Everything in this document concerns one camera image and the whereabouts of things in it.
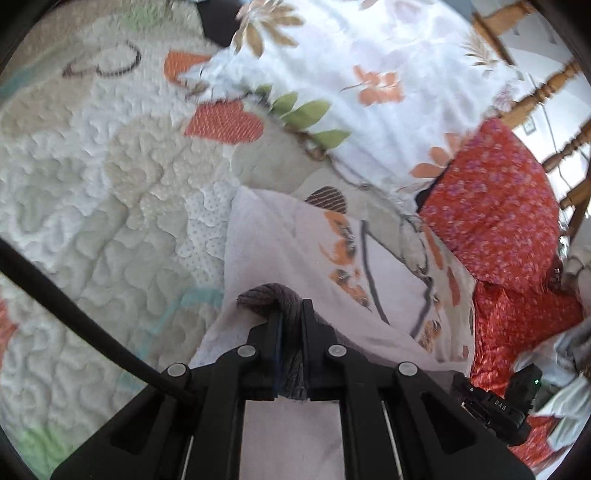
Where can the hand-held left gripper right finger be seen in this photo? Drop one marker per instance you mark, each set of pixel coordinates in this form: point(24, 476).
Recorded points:
point(318, 364)

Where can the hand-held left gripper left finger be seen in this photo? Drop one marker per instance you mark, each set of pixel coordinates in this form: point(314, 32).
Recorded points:
point(268, 360)

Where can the dark grey knit cloth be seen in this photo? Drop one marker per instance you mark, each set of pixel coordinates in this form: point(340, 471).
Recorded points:
point(291, 300)

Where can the light grey fluffy cloth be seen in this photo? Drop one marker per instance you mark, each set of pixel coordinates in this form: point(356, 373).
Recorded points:
point(572, 397)

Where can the orange floral garment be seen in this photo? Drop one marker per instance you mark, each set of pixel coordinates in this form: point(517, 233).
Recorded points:
point(508, 323)

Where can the pale pillowcase with orange print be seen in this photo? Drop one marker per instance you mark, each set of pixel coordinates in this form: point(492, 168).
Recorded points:
point(258, 240)

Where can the orange floral pillow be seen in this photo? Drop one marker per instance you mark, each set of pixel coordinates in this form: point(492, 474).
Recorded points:
point(494, 207)

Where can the heart print quilt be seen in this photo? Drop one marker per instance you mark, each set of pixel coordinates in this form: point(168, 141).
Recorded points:
point(69, 184)

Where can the wooden spindle headboard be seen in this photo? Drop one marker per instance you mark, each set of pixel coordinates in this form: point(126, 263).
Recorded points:
point(535, 99)

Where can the white floral pillow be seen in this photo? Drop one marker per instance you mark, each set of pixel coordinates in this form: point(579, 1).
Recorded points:
point(392, 55)

